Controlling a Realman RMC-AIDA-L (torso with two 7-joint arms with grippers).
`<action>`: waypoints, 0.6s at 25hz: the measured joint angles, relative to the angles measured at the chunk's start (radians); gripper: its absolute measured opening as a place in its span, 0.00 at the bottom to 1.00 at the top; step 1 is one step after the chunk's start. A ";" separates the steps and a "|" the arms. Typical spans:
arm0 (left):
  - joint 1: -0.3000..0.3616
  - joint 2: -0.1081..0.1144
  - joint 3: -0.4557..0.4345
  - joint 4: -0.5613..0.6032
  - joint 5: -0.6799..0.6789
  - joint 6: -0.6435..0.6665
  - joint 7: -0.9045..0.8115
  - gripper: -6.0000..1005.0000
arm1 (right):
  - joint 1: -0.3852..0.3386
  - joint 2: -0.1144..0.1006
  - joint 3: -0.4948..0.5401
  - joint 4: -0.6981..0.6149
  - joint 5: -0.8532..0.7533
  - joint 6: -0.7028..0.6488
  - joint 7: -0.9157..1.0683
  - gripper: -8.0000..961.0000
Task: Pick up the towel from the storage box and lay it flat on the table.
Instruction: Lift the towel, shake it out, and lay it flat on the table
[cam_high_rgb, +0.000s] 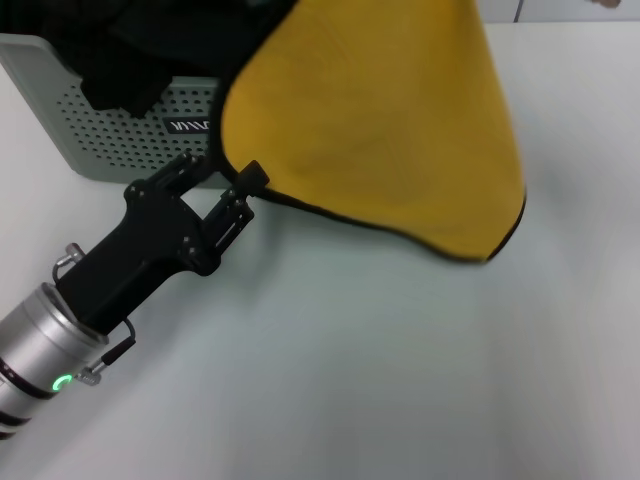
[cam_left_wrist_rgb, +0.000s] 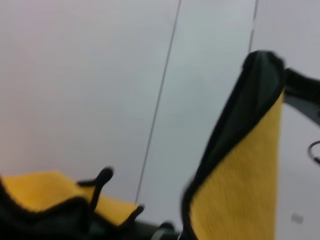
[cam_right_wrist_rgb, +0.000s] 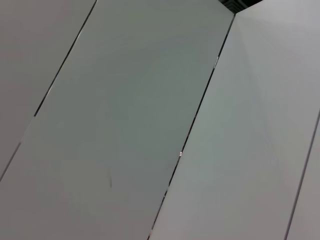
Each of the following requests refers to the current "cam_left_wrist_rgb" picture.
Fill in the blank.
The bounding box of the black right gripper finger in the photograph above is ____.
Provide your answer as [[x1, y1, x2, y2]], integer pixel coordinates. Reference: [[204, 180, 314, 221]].
[[283, 95, 320, 124], [284, 67, 320, 99]]

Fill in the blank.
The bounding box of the yellow and green towel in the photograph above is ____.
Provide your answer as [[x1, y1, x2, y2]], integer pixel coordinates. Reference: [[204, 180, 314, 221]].
[[0, 49, 288, 240]]

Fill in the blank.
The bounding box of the right arm cable with connector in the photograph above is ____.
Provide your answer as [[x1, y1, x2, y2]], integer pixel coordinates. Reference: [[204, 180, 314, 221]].
[[306, 140, 320, 165]]

